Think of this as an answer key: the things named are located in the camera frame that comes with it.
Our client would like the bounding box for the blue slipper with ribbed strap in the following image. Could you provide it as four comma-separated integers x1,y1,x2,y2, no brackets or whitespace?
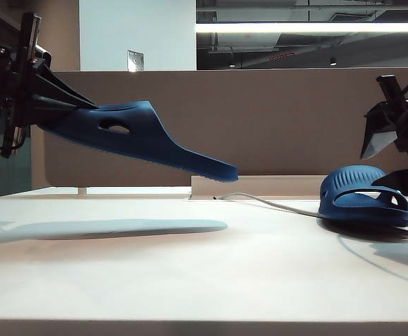
318,164,408,228

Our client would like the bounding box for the brown desk partition panel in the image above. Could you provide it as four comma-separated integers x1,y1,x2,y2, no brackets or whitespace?
30,69,408,189

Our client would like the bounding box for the metal wall plate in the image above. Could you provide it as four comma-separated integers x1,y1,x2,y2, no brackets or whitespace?
127,50,145,74

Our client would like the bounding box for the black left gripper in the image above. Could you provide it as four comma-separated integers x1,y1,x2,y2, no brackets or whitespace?
0,12,99,159

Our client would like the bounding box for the blue slipper with smooth strap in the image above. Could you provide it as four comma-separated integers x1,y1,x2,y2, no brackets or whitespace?
37,100,239,184

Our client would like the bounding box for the grey cable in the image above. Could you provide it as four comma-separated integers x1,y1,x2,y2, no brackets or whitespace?
213,192,408,242

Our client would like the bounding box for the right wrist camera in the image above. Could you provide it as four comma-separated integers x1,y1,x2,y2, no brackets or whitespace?
376,73,407,106

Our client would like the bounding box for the white ceiling light strip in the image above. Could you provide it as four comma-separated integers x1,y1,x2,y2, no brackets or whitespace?
195,22,408,34

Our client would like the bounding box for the dark glass door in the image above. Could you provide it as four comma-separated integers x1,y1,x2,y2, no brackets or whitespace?
0,0,32,201

